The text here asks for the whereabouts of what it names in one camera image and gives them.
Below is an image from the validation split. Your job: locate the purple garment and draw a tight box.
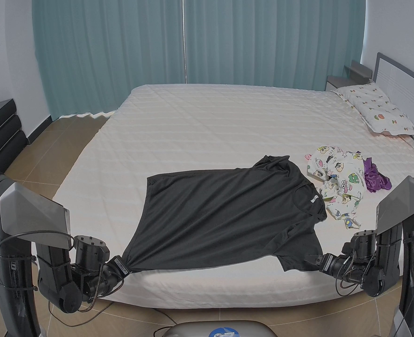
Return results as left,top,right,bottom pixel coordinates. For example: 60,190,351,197
363,157,392,193

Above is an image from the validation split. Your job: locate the bed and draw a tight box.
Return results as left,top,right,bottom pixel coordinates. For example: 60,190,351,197
51,52,414,310

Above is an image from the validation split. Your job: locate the black T-shirt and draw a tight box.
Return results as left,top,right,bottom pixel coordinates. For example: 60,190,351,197
121,155,328,272

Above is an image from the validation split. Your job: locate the black chest of drawers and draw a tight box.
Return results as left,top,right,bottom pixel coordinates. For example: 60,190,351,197
0,99,28,177

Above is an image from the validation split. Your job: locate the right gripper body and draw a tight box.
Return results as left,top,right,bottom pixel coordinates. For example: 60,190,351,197
318,253,355,282

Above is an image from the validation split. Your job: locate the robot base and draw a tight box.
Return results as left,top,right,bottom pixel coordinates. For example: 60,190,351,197
161,321,279,337

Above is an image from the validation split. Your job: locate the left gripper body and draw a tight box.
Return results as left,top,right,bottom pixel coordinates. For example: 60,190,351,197
89,255,130,297

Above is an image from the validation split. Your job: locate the white printed pyjama top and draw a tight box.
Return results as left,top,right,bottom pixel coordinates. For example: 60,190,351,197
303,145,366,230

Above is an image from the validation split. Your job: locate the grey bedside table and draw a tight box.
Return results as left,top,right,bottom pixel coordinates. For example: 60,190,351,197
325,60,373,92

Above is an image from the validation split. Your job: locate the blue-green curtain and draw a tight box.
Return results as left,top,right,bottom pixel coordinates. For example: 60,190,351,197
32,0,187,121
184,0,365,92

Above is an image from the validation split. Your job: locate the white printed pillow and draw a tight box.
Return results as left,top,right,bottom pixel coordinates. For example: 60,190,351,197
331,82,414,137

